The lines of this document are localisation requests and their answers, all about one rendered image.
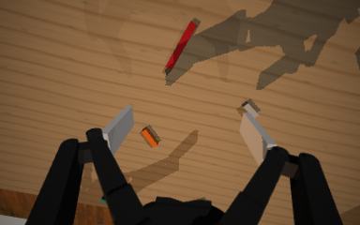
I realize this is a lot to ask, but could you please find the red rod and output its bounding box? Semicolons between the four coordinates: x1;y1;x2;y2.
166;22;197;70

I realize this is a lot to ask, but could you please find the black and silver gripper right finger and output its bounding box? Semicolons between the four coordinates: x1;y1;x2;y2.
216;112;343;225

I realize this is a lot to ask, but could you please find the orange rod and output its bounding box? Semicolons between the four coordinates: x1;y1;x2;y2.
142;127;158;147

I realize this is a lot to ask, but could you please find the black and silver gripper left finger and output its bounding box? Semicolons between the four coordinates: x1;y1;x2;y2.
25;106;155;225

